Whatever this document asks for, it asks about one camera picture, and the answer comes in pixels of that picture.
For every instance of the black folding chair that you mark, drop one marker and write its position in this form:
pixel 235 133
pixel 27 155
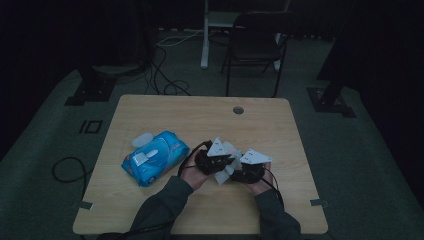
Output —
pixel 256 46

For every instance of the person's left hand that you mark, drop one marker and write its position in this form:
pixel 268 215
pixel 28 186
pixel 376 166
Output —
pixel 195 176

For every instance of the grey tape strip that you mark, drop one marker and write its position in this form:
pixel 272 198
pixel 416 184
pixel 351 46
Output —
pixel 319 202
pixel 82 205

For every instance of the white wet wipe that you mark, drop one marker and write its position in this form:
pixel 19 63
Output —
pixel 233 151

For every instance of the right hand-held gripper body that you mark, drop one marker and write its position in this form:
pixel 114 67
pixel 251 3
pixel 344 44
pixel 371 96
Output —
pixel 255 166

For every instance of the blue wet wipes pack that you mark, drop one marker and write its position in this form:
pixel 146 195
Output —
pixel 156 160

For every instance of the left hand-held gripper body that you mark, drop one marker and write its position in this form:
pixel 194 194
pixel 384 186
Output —
pixel 213 156

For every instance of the black stand base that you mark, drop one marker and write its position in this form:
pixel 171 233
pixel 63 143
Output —
pixel 91 88
pixel 330 100

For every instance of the person's right hand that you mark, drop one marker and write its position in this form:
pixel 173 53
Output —
pixel 263 186

